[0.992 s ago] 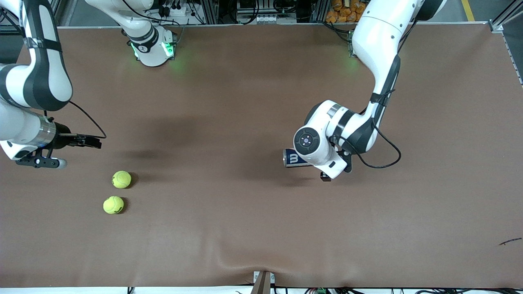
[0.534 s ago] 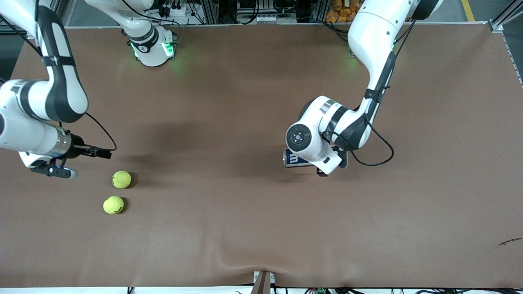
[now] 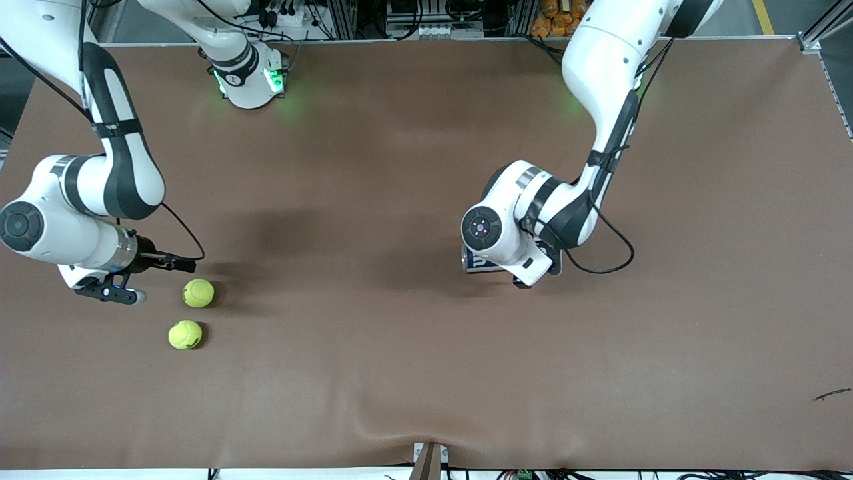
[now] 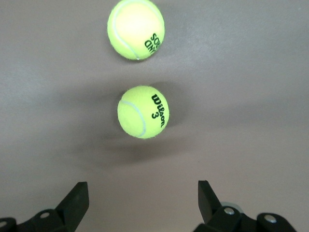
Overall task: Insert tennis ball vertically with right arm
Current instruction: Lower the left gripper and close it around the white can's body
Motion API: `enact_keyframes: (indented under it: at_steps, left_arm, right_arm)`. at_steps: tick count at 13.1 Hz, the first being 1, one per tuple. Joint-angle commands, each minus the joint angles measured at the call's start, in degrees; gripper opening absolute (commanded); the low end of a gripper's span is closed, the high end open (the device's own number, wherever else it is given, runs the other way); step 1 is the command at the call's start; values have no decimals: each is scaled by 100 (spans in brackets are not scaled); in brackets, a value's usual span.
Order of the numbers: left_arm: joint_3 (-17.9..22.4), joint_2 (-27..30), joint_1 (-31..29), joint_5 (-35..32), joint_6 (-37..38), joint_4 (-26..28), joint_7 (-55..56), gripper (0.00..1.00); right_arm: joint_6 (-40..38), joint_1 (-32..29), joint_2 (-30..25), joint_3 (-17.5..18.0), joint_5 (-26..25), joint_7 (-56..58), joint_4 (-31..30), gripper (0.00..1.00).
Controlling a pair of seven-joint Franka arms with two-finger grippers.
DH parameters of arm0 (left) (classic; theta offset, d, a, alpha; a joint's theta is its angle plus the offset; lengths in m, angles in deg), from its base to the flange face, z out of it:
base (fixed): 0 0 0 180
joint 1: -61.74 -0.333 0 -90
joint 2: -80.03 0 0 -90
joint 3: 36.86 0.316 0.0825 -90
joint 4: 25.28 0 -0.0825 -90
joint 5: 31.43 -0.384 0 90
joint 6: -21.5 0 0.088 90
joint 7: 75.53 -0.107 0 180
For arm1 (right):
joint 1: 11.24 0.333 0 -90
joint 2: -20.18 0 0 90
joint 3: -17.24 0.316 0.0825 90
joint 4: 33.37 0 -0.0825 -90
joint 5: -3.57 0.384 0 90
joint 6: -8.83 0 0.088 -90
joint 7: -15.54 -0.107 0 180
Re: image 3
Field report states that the white power strip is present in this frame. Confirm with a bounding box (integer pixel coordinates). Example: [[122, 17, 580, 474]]
[[257, 3, 314, 29]]

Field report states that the brown table mat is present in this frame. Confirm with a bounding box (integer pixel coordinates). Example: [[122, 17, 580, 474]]
[[0, 37, 853, 471]]

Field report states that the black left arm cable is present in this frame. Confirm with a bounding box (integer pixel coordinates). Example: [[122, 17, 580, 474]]
[[518, 39, 636, 275]]

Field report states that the pile of orange packets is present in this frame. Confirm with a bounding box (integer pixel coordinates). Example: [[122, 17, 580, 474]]
[[531, 0, 588, 38]]

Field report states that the white blue tennis ball can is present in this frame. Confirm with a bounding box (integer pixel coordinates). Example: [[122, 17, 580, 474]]
[[462, 243, 502, 274]]

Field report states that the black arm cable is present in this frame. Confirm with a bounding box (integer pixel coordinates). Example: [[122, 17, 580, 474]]
[[518, 39, 636, 275], [0, 0, 206, 262]]

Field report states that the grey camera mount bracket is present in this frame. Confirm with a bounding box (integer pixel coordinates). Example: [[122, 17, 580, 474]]
[[409, 441, 449, 480]]

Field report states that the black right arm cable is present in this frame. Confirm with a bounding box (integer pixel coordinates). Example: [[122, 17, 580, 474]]
[[0, 0, 206, 262]]

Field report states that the yellow tennis ball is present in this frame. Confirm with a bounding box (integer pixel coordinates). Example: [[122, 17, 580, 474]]
[[168, 320, 203, 351], [182, 279, 215, 309]]

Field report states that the aluminium frame profile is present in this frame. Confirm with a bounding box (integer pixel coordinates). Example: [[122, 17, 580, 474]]
[[798, 0, 853, 54]]

